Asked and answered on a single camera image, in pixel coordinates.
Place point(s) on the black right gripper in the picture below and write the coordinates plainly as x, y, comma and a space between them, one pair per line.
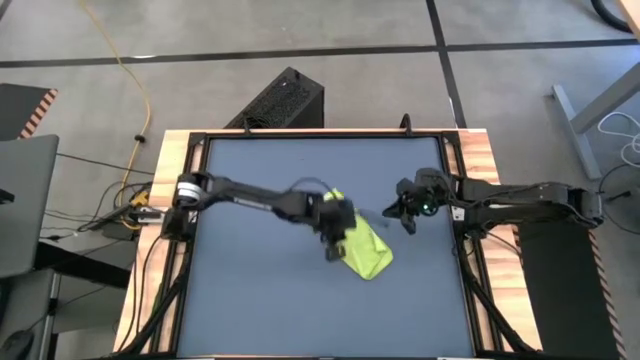
425, 192

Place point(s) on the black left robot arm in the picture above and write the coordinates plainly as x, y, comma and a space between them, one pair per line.
250, 196

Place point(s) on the black frame hook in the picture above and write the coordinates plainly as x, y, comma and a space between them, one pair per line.
246, 127
406, 125

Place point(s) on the grey laptop lid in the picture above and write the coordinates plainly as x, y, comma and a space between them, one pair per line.
25, 200

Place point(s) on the large black striped-edge floor mat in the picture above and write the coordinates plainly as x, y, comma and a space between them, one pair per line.
560, 300

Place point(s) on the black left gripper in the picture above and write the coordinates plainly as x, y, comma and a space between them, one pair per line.
332, 220

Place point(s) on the black power strip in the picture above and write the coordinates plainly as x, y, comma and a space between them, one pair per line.
149, 216

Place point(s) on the yellow-green microfibre towel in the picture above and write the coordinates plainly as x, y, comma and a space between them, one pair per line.
367, 250

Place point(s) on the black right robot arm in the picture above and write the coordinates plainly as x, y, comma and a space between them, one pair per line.
525, 202

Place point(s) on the grey side table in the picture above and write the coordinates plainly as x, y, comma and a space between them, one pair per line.
25, 310

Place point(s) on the light wooden desk corner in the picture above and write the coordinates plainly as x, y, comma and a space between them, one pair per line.
632, 12

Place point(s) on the black computer mouse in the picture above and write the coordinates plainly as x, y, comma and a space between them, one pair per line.
17, 344

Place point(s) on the black computer tower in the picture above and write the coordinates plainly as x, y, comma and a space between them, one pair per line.
285, 102

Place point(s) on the small black striped-edge floor mat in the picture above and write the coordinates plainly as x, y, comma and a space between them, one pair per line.
17, 110

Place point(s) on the black metal table frame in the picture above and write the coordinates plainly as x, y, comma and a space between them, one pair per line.
325, 135

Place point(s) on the grey metal desk leg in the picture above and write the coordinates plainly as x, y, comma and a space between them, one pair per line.
575, 130

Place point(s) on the yellow power plug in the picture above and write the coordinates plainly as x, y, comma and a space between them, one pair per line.
140, 199

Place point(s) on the blue-grey table mat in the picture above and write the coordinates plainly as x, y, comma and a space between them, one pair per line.
325, 160

